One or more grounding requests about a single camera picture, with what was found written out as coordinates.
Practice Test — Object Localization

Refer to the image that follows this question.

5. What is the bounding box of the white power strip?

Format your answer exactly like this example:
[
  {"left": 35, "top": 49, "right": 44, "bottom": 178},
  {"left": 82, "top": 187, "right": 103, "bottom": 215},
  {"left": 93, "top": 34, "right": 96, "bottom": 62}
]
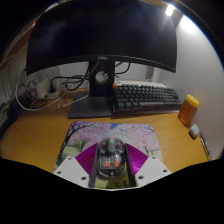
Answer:
[{"left": 33, "top": 78, "right": 68, "bottom": 100}]

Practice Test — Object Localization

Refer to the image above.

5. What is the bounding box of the white cable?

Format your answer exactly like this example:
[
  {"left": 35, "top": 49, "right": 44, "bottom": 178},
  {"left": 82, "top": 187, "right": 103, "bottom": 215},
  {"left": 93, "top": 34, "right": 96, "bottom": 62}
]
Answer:
[{"left": 13, "top": 71, "right": 68, "bottom": 112}]

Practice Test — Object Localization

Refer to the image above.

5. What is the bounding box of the black laptop bag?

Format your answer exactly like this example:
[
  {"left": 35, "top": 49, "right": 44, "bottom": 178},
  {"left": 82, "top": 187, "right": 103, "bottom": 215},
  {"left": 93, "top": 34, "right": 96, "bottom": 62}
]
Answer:
[{"left": 0, "top": 99, "right": 20, "bottom": 138}]

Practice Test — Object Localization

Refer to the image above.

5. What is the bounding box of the black monitor cable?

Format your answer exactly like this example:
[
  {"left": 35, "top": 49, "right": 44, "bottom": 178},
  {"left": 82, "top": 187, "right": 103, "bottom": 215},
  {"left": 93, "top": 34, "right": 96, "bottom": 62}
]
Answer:
[{"left": 49, "top": 61, "right": 131, "bottom": 92}]

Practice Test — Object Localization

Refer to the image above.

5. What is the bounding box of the small white case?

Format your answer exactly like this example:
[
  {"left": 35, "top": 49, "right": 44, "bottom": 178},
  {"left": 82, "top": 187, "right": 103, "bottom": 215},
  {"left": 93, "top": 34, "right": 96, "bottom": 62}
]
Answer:
[{"left": 189, "top": 123, "right": 200, "bottom": 140}]

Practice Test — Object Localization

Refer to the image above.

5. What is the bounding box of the cherry blossom print mouse pad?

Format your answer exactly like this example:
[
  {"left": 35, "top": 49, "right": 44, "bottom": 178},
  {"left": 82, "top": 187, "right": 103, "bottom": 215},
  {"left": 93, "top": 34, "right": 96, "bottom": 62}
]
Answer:
[{"left": 53, "top": 120, "right": 164, "bottom": 190}]

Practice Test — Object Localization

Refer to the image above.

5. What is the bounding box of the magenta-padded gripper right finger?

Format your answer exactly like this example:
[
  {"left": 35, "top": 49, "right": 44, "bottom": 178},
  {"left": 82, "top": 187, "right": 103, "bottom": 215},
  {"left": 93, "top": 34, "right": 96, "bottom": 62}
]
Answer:
[{"left": 123, "top": 142, "right": 173, "bottom": 188}]

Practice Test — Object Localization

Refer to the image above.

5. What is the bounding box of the dark pen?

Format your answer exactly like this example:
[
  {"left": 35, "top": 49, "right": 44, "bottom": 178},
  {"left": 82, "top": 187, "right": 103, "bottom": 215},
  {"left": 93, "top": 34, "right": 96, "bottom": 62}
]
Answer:
[{"left": 199, "top": 132, "right": 213, "bottom": 162}]

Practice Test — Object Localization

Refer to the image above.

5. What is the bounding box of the black keyboard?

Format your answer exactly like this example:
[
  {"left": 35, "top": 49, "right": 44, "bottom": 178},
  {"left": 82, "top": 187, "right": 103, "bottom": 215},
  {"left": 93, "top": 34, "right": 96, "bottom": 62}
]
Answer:
[{"left": 111, "top": 83, "right": 184, "bottom": 115}]

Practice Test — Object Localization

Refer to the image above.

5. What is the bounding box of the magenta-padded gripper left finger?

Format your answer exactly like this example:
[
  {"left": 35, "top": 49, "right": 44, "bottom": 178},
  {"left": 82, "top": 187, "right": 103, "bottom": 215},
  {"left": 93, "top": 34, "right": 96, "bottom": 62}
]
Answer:
[{"left": 52, "top": 143, "right": 100, "bottom": 189}]

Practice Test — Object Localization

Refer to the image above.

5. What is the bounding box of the transparent computer mouse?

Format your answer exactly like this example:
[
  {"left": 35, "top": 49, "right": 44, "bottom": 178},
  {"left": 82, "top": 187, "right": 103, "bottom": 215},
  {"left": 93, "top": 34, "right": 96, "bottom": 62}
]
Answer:
[{"left": 96, "top": 136, "right": 127, "bottom": 177}]

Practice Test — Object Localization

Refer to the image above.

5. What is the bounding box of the black curved monitor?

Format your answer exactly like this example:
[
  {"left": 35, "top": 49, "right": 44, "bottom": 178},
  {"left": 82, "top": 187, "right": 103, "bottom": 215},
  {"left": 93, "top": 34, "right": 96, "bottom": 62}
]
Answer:
[{"left": 25, "top": 0, "right": 178, "bottom": 120}]

